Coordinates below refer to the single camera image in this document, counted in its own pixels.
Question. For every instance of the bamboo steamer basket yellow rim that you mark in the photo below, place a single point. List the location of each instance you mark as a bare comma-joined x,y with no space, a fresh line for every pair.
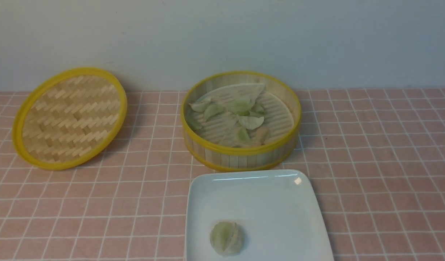
226,159

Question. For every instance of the pale green steamed dumpling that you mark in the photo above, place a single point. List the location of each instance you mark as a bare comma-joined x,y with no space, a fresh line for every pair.
243,137
249,122
212,110
241,106
234,242
200,106
219,236
256,111

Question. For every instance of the pale pink steamed dumpling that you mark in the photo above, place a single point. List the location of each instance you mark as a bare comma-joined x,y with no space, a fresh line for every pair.
260,136

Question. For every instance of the white square plate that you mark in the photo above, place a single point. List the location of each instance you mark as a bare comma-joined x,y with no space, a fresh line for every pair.
277,210

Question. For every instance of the bamboo steamer lid yellow rim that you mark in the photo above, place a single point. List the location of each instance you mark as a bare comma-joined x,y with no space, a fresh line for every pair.
70,118

